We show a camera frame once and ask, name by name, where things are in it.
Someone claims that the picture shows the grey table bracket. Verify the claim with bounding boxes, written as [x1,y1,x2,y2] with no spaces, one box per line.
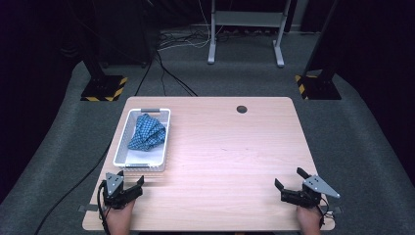
[321,206,345,215]
[76,204,100,213]

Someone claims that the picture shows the long black floor cable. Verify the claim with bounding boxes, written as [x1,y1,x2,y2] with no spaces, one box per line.
[33,48,159,235]

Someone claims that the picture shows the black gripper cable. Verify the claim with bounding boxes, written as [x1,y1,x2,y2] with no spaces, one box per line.
[316,197,338,228]
[97,180,112,235]

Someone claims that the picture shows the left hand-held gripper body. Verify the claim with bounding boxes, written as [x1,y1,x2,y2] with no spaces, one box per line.
[99,171,145,211]

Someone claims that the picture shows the tangle of floor cables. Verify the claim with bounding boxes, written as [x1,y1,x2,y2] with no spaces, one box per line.
[158,27,236,52]

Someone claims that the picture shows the white metal desk frame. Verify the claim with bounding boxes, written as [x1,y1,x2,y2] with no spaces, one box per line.
[207,0,294,69]

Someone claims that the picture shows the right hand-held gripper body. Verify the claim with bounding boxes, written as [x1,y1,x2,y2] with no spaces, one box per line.
[280,174,342,210]

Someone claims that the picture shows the black stand with striped base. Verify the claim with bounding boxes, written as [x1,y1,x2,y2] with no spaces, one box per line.
[67,0,128,103]
[295,0,343,101]

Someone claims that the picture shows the person's right hand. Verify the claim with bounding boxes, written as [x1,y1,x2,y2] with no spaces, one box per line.
[296,205,323,235]

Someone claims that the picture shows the white perforated plastic basket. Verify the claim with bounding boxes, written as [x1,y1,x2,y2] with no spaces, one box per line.
[113,108,171,173]

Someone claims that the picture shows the blue checked cloth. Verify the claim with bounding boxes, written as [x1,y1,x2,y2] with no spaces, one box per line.
[126,113,167,152]

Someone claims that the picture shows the person's left hand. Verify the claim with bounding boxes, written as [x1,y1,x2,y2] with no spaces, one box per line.
[105,200,137,235]

